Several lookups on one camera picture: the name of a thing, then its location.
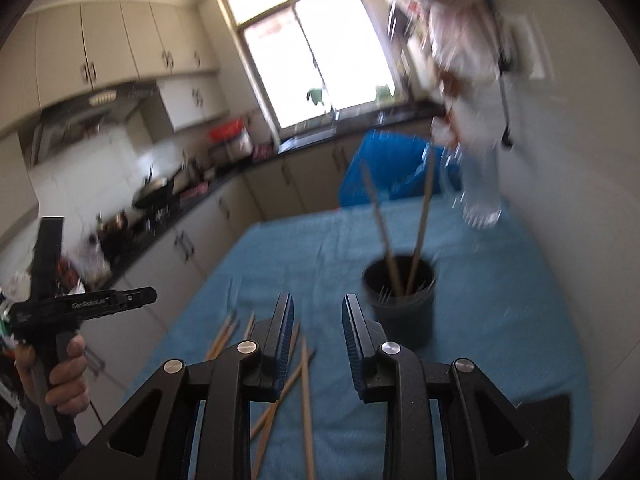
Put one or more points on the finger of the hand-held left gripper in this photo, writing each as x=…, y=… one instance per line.
x=135, y=297

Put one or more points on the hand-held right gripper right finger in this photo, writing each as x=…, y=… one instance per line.
x=350, y=345

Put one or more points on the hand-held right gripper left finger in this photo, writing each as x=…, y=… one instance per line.
x=286, y=340

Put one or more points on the black utensil holder cup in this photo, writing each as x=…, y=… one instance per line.
x=400, y=320

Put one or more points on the bunch of wooden chopsticks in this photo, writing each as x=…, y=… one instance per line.
x=306, y=410

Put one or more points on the long wooden chopstick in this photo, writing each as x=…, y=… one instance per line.
x=381, y=225
x=422, y=220

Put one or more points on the person's left forearm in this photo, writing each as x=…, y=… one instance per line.
x=30, y=452

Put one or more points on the person's left hand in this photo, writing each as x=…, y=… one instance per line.
x=67, y=377

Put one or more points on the blue tablecloth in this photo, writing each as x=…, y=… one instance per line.
x=300, y=260

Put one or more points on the beige lower kitchen cabinets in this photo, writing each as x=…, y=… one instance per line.
x=200, y=240

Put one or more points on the beige kitchen cabinets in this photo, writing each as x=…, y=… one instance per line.
x=200, y=240
x=105, y=55

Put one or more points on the black wok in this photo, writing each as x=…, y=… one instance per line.
x=155, y=194

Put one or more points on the pink cloth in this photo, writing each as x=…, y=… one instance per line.
x=262, y=151
x=195, y=191

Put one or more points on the black kitchen countertop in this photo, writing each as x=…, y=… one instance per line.
x=235, y=172

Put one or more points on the silver countertop appliance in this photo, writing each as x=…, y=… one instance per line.
x=235, y=151

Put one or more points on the blue plastic bag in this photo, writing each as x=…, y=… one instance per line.
x=380, y=165

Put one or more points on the red plastic basin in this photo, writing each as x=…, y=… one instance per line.
x=225, y=132

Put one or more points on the clear glass mug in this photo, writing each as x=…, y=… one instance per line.
x=482, y=210

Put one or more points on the range hood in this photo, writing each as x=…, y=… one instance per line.
x=85, y=112

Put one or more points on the steel kitchen sink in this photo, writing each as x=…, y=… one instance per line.
x=310, y=134

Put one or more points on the beige upper kitchen cabinets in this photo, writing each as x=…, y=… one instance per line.
x=105, y=55

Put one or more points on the green cloth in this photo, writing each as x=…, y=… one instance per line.
x=316, y=96

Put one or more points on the green windowsill item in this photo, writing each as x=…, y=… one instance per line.
x=382, y=92

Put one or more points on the kitchen window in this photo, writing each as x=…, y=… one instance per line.
x=310, y=55

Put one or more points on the clear plastic bag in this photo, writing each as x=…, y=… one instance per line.
x=460, y=55

